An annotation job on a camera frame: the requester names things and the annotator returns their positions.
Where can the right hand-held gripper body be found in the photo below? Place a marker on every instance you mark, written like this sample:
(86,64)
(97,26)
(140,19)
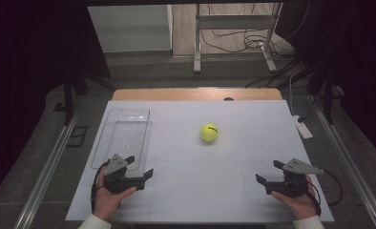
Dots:
(291,181)

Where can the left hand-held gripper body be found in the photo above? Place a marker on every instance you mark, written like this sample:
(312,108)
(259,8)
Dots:
(117,181)

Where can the clear plastic tray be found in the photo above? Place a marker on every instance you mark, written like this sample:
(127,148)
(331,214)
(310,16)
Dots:
(125,136)

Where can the yellow tennis ball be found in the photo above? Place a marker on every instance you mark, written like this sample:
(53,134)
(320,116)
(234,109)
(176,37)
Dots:
(208,132)

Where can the person's left hand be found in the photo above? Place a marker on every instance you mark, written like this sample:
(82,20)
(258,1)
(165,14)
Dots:
(108,198)

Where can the person's right hand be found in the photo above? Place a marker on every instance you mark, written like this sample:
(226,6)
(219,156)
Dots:
(296,205)

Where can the white power strip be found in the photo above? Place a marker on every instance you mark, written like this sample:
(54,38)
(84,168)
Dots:
(303,128)

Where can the white board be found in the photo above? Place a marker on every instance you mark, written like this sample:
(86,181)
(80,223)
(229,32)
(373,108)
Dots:
(208,178)

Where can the black metal stand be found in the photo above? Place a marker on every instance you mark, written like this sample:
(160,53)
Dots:
(68,95)
(328,101)

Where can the wooden table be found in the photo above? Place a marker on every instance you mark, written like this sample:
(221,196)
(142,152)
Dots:
(176,94)

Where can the black table grommet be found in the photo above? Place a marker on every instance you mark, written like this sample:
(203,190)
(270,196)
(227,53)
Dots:
(228,99)

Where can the dark curtain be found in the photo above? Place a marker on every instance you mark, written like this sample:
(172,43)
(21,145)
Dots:
(33,79)
(361,63)

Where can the white cabinet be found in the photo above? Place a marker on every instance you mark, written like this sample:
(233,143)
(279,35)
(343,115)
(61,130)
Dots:
(129,28)

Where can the black floor frame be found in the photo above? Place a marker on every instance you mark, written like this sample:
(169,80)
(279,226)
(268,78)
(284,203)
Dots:
(78,136)

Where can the aluminium rail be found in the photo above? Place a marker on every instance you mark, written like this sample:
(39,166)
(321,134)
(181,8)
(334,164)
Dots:
(46,178)
(351,165)

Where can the white metal desk frame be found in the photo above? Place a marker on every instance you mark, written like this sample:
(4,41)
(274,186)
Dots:
(230,22)

